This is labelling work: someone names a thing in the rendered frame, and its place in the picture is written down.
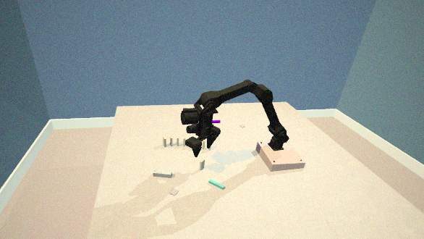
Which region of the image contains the teal flat bar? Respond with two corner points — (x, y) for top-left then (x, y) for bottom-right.
(208, 179), (225, 190)

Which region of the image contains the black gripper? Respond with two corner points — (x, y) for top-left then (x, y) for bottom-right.
(185, 123), (221, 157)

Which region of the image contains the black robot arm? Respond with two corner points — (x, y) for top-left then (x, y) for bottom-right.
(181, 80), (289, 151)

